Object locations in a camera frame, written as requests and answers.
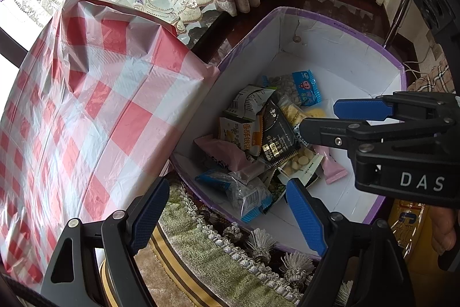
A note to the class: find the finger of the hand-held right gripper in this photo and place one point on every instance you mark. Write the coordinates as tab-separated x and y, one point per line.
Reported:
323	132
359	109

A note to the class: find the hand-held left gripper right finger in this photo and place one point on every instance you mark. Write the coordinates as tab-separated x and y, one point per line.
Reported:
305	217

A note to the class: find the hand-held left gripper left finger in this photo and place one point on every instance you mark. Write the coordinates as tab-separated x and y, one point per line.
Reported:
147	217

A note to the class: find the white nut snack packet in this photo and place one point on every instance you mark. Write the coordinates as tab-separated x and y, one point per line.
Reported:
302	159

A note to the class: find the yellow biscuit packet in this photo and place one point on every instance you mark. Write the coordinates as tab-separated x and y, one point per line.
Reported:
291	112

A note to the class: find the green pea snack packet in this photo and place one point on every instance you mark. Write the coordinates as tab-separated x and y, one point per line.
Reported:
276	192

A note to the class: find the small pink snack packet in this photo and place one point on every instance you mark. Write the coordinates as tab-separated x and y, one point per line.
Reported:
334	170
230	156

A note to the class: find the long black gold-label packet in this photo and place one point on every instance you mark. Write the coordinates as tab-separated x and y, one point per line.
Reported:
276	138

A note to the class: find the blue pig-print snack packet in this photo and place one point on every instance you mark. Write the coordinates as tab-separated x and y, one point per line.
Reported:
305	87

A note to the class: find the white box with purple rim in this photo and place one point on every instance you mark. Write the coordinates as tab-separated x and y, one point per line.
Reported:
341	51

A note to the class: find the blue dark-seed snack packet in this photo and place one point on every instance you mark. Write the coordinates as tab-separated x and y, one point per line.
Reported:
244	195

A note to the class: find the white orange snack packet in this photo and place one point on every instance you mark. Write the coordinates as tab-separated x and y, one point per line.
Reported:
244	134

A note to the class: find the white black patterned snack packet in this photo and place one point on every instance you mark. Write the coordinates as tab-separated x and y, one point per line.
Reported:
248	102

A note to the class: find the person's right hand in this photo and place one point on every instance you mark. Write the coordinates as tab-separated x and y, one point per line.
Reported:
445	228

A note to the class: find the yellow printed bag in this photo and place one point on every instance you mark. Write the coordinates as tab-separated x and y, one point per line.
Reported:
409	224

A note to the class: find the plaid cloth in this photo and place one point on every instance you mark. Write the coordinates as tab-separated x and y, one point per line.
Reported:
435	76

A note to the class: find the striped cushion with fringe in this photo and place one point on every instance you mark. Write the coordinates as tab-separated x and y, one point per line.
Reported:
222	274

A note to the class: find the red white checked tablecloth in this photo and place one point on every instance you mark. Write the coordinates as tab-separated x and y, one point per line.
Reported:
90	112

